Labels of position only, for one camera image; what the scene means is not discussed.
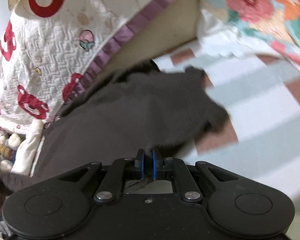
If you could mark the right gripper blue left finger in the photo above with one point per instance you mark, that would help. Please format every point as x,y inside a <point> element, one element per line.
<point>134,167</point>

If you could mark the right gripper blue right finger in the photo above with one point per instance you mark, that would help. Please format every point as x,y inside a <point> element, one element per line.
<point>162,166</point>

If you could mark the dark brown knit sweater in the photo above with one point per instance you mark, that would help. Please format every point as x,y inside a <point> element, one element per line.
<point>137,108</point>

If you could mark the white folded garment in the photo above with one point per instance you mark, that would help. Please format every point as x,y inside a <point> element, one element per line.
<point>28,148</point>

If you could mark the checkered dog print blanket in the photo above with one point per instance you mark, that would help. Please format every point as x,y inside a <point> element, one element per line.
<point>261,94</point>

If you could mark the grey bunny plush toy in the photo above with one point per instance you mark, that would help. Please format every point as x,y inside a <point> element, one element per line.
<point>9,144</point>

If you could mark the white quilt with red bears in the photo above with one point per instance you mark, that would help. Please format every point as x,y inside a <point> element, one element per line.
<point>51,51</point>

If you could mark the floral print bedsheet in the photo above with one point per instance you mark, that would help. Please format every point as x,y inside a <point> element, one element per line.
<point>240,27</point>

